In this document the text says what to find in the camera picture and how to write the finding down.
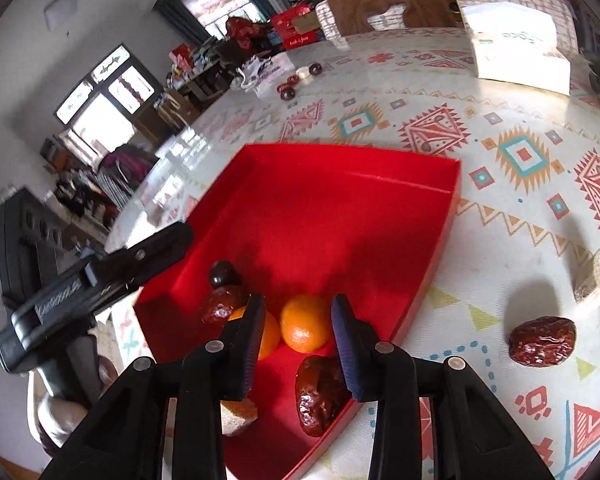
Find dark red jujube date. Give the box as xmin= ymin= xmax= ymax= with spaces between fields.
xmin=294 ymin=356 xmax=352 ymax=438

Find large orange tangerine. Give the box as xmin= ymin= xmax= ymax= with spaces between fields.
xmin=279 ymin=296 xmax=332 ymax=353

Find dark round chestnut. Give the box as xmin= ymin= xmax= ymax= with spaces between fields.
xmin=209 ymin=260 xmax=242 ymax=289

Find white root piece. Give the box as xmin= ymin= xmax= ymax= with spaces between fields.
xmin=220 ymin=399 xmax=258 ymax=437

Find red jujube on table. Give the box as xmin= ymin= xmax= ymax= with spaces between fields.
xmin=508 ymin=316 xmax=577 ymax=367

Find orange tangerine in box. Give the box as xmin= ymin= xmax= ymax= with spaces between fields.
xmin=258 ymin=309 xmax=282 ymax=360

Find red shallow box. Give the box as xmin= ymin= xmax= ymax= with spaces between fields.
xmin=132 ymin=142 xmax=463 ymax=480

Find red gift box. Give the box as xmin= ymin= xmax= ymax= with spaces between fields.
xmin=270 ymin=3 xmax=324 ymax=50

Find white tissue box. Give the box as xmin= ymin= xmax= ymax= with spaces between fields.
xmin=460 ymin=1 xmax=571 ymax=96

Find brown covered chair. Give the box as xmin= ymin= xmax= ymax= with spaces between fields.
xmin=315 ymin=0 xmax=456 ymax=39

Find patterned chair back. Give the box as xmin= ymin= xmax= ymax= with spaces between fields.
xmin=452 ymin=0 xmax=580 ymax=53

